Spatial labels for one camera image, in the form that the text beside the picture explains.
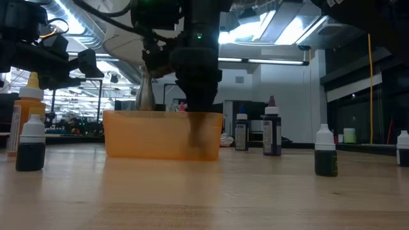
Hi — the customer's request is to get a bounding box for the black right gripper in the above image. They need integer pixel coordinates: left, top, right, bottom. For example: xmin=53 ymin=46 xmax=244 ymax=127
xmin=169 ymin=30 xmax=223 ymax=146

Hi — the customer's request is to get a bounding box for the small black dropper bottle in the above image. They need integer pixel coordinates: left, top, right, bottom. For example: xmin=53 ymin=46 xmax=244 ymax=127
xmin=15 ymin=114 xmax=47 ymax=172

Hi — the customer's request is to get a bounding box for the black background station frame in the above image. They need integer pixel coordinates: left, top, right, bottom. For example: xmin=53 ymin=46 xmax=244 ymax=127
xmin=50 ymin=78 xmax=104 ymax=128

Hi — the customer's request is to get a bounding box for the small dark green dropper bottle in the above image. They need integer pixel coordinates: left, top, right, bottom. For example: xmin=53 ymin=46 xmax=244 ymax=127
xmin=314 ymin=123 xmax=339 ymax=178

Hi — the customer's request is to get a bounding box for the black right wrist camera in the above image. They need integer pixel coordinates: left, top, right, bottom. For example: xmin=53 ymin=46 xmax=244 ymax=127
xmin=130 ymin=0 xmax=183 ymax=33

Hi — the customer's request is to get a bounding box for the pale green container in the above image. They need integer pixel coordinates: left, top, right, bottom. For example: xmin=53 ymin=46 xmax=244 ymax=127
xmin=343 ymin=127 xmax=357 ymax=144

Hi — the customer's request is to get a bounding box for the black background monitor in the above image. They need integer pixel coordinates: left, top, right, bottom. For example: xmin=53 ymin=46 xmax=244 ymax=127
xmin=0 ymin=92 xmax=20 ymax=124

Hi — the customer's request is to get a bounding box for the clear crumpled plastic wrapper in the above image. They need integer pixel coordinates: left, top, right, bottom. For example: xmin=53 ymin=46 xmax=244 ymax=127
xmin=220 ymin=133 xmax=236 ymax=148

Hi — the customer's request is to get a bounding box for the orange translucent plastic bin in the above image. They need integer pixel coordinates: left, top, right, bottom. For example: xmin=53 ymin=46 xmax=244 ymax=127
xmin=102 ymin=110 xmax=224 ymax=162

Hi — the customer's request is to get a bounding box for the long ceiling light bar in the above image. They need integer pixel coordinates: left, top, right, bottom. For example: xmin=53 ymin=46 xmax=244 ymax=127
xmin=66 ymin=52 xmax=120 ymax=62
xmin=219 ymin=56 xmax=310 ymax=66

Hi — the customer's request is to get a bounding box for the large blue food colouring bottle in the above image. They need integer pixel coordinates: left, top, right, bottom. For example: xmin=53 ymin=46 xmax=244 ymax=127
xmin=235 ymin=104 xmax=250 ymax=151

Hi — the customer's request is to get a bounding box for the black monitor on stand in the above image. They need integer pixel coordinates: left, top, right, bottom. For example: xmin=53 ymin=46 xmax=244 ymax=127
xmin=231 ymin=100 xmax=269 ymax=141

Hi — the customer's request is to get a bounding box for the large purple food colouring bottle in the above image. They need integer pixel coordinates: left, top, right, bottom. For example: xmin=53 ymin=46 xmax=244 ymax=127
xmin=262 ymin=95 xmax=282 ymax=157

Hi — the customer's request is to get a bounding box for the large yellow food colouring bottle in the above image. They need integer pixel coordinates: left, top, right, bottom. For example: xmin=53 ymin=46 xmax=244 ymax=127
xmin=8 ymin=72 xmax=47 ymax=157

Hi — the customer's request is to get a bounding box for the small white-capped dropper bottle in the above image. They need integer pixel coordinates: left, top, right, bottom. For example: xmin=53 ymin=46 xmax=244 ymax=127
xmin=396 ymin=130 xmax=409 ymax=167

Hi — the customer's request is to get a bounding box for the white shade silver table lamp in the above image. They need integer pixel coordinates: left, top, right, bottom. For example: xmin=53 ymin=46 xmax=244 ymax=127
xmin=102 ymin=0 xmax=180 ymax=112

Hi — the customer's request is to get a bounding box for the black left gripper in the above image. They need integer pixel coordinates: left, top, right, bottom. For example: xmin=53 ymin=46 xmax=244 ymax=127
xmin=0 ymin=40 xmax=105 ymax=91

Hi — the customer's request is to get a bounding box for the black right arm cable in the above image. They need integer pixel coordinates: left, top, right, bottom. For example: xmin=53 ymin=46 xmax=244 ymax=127
xmin=72 ymin=0 xmax=180 ymax=44

